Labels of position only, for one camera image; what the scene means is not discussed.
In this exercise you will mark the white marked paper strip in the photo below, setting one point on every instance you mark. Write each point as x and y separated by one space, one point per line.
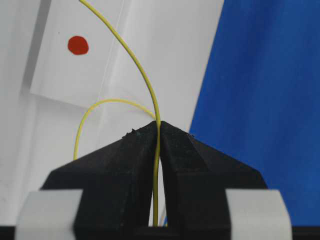
73 55

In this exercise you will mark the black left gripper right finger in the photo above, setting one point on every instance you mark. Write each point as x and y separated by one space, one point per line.
195 178

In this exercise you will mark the blue table cloth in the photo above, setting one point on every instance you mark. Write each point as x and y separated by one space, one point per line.
260 97

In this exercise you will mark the white foam board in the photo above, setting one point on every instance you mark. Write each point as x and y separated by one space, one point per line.
171 39

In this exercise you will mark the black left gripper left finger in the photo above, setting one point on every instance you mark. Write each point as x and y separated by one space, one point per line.
117 184

